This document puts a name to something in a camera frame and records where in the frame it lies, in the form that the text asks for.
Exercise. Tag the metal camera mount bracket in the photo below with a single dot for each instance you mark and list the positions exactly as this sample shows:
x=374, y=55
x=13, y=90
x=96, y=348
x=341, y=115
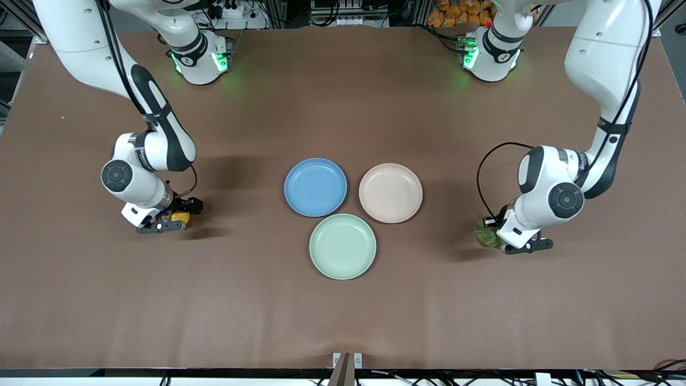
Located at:
x=347, y=364

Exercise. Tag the light green plate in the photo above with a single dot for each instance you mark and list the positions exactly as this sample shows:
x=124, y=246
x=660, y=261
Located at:
x=342, y=246

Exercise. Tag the blue plate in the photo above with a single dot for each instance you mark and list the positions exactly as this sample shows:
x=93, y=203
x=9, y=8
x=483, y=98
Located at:
x=315, y=187

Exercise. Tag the bag of oranges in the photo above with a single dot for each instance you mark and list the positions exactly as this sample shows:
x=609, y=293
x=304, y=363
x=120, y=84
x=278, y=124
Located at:
x=461, y=13

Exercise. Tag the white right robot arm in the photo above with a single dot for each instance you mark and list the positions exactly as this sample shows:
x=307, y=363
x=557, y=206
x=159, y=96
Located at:
x=102, y=59

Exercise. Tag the green lettuce leaf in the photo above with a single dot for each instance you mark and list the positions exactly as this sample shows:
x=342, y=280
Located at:
x=485, y=236

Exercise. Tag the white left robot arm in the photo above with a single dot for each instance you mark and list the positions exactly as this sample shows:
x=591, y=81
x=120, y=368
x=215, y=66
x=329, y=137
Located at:
x=605, y=59

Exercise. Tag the white power strip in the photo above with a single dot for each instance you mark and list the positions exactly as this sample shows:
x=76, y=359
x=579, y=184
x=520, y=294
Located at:
x=236, y=13

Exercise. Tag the beige pink plate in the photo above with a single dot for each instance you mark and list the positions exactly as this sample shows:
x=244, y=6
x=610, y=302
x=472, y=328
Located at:
x=390, y=193

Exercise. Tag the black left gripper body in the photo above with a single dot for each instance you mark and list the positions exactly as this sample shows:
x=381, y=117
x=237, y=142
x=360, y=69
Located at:
x=496, y=220

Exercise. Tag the aluminium frame profile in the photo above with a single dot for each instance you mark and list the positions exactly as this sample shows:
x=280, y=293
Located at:
x=16, y=16
x=670, y=16

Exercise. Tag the yellow lemon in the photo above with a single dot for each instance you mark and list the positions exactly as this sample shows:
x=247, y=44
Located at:
x=181, y=217

